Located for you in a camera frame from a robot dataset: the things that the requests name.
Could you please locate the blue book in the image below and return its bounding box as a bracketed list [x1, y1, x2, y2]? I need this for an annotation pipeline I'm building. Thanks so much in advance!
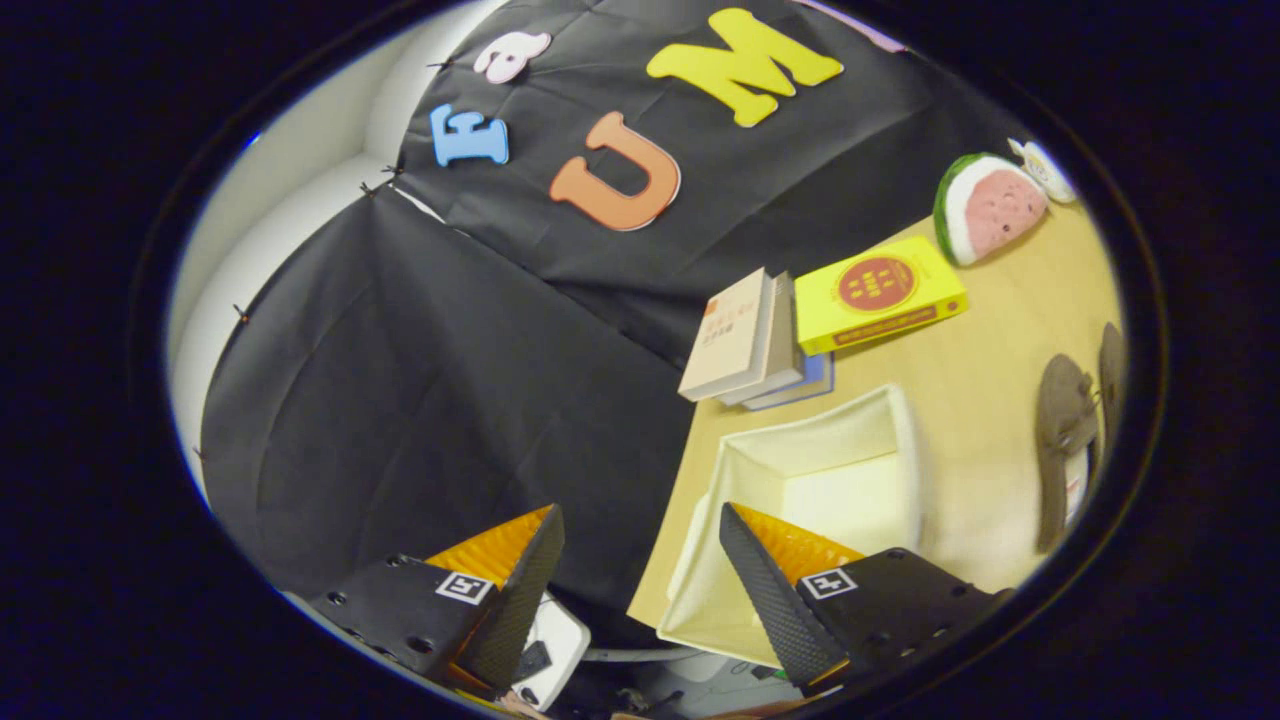
[742, 352, 836, 412]

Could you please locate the watermelon slice plush toy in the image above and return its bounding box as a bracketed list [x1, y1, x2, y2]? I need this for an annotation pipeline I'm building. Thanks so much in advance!
[933, 152, 1049, 268]

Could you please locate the yellow book with red circle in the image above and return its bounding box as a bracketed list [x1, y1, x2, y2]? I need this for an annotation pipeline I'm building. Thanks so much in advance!
[795, 235, 969, 357]

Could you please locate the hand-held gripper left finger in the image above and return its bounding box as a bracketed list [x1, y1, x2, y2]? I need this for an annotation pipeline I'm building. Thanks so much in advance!
[305, 503, 566, 701]

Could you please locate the grey white book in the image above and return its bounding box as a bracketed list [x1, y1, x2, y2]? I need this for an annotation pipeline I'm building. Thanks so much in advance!
[720, 272, 806, 407]

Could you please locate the white plastic device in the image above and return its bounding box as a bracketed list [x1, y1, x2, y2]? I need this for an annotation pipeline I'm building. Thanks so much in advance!
[510, 592, 592, 713]

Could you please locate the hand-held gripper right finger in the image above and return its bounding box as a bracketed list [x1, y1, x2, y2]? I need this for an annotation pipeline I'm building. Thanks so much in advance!
[718, 502, 1006, 699]

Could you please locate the brown moccasin shoe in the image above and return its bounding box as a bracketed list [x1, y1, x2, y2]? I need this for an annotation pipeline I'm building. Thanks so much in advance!
[1098, 322, 1127, 431]
[1034, 354, 1101, 553]

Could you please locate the white plush toy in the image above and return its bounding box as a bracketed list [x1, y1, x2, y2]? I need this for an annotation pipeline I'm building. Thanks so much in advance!
[1007, 137, 1078, 205]

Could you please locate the beige paperback book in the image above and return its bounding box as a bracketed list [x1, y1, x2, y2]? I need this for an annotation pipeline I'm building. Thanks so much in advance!
[678, 267, 773, 403]

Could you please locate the cream fabric storage box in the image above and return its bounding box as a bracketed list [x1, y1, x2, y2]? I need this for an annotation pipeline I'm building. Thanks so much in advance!
[655, 384, 926, 669]

